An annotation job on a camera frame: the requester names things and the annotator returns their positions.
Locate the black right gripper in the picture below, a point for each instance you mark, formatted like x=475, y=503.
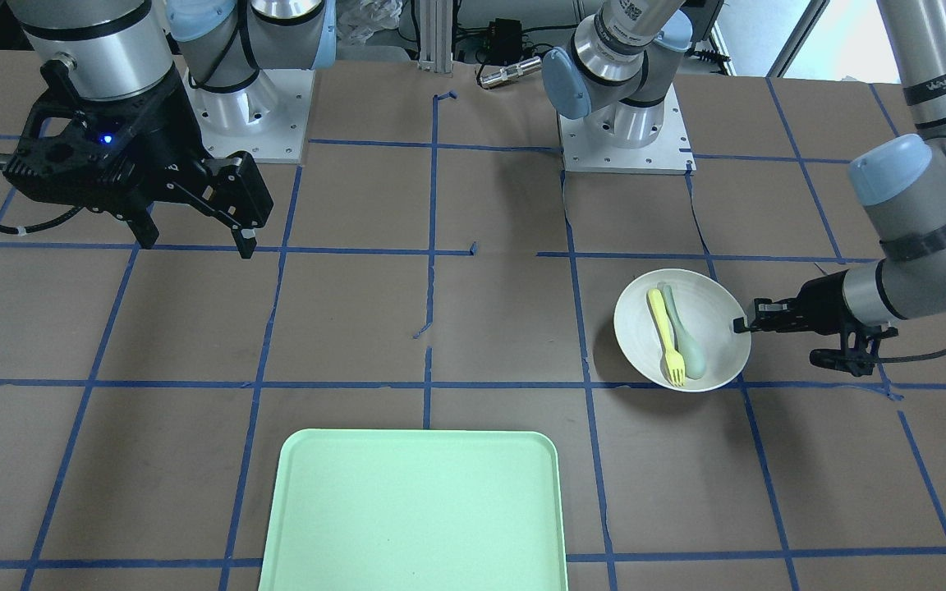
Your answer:
x=163, y=116

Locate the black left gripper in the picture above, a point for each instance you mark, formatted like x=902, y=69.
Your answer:
x=823, y=300

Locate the white round plate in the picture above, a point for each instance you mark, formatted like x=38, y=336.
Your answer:
x=706, y=308

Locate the yellow plastic fork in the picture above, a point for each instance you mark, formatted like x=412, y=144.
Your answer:
x=674, y=363

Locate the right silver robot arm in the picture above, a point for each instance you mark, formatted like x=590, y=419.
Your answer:
x=115, y=49

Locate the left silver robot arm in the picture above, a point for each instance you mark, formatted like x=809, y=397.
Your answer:
x=901, y=185

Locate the grey-green plastic spoon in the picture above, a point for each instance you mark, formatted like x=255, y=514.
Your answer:
x=691, y=351

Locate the silver metal cylinder connector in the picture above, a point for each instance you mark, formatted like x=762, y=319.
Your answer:
x=508, y=74

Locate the light green plastic tray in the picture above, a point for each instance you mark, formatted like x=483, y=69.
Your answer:
x=397, y=509

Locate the black power adapter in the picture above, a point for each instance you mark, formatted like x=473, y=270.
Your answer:
x=503, y=41

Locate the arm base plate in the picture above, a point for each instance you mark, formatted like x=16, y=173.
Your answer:
x=627, y=139
x=268, y=118

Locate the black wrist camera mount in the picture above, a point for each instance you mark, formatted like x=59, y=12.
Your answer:
x=858, y=350

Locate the aluminium frame post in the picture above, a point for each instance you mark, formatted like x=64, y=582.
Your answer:
x=435, y=23

